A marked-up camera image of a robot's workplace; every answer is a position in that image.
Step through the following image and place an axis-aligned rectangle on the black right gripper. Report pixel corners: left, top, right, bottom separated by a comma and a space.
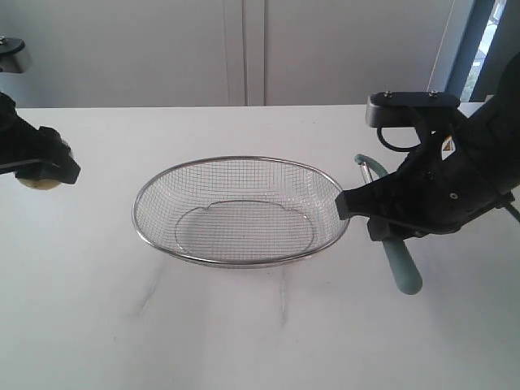
335, 121, 512, 241

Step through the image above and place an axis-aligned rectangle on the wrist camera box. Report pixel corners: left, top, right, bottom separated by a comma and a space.
0, 36, 33, 74
365, 90, 460, 128

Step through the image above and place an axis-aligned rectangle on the teal handled peeler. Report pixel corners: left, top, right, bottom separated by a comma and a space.
354, 154, 423, 296

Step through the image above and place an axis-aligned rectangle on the yellow lemon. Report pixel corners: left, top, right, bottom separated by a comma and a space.
17, 178, 61, 191

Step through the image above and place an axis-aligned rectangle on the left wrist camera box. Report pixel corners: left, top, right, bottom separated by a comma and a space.
0, 36, 33, 74

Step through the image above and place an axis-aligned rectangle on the black right camera cable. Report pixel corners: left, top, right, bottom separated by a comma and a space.
375, 125, 520, 224

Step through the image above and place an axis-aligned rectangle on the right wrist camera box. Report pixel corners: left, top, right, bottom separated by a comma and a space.
365, 90, 460, 128

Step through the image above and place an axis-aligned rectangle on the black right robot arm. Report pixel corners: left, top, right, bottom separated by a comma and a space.
336, 56, 519, 241

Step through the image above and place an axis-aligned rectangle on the oval wire mesh basket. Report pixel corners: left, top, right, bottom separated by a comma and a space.
132, 156, 349, 268

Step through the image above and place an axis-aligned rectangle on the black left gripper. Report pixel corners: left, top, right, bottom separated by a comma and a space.
1, 93, 80, 184

